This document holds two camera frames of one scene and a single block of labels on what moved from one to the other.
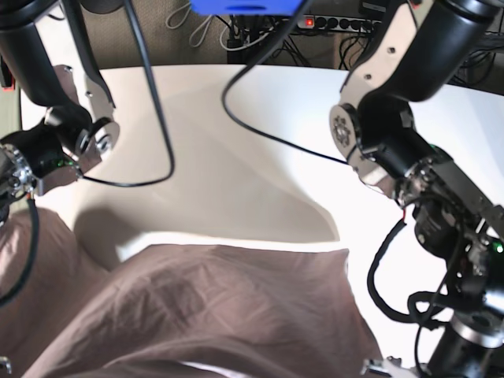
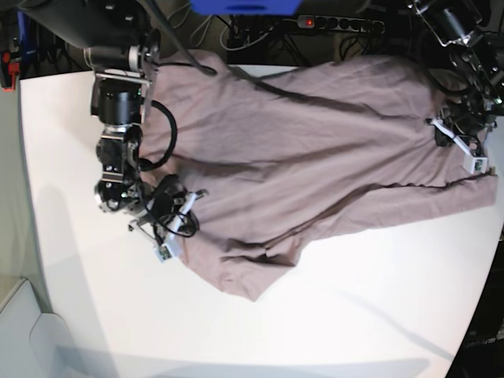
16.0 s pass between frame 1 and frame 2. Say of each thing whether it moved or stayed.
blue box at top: stayed
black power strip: stayed
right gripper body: moved
